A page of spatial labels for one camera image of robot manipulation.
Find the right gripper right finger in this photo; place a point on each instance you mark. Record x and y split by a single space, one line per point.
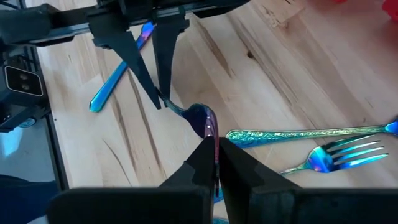
280 205

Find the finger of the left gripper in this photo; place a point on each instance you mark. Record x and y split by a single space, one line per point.
168 46
124 43

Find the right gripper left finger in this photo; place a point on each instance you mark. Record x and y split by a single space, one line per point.
140 205

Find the iridescent knife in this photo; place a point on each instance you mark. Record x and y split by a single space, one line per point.
105 90

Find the black table-level camera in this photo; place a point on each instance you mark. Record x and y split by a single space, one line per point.
23 81

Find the black aluminium table frame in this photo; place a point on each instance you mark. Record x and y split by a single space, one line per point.
56 149

